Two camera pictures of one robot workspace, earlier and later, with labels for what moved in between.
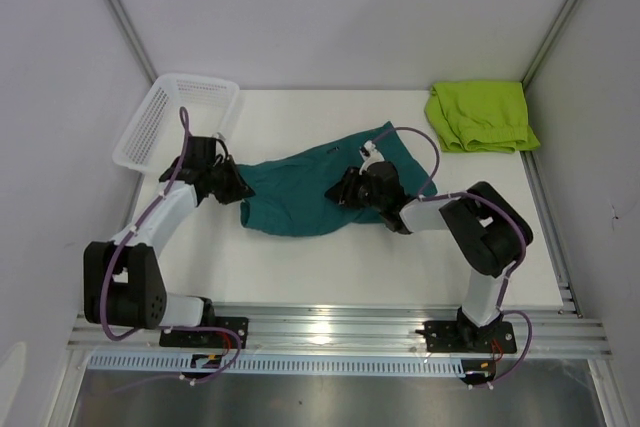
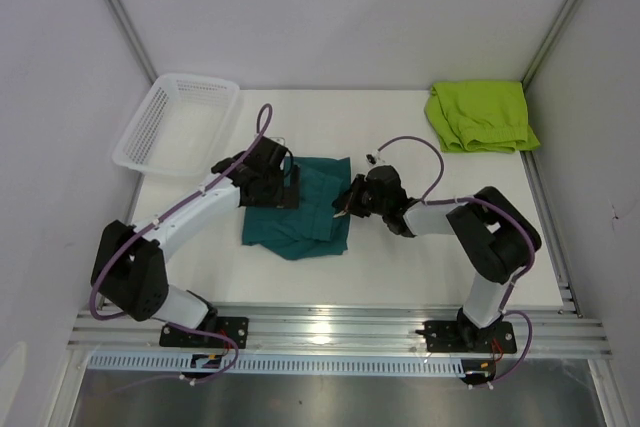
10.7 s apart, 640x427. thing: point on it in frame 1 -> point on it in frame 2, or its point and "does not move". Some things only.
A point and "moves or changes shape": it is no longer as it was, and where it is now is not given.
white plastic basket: (156, 134) does not move
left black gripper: (239, 190) -> (289, 194)
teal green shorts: (290, 193) moves or changes shape
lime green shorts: (479, 117) does not move
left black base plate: (206, 339) does not move
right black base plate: (462, 337) does not move
